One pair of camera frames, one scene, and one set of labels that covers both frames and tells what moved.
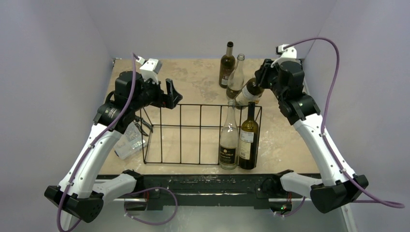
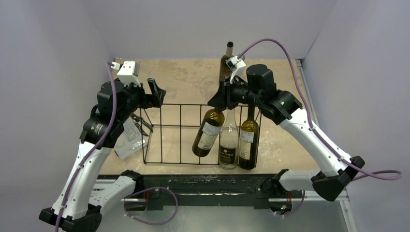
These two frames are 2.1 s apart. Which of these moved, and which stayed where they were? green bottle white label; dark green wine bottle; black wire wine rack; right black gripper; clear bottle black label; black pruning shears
Moved: green bottle white label; right black gripper
Stayed: dark green wine bottle; clear bottle black label; black wire wine rack; black pruning shears
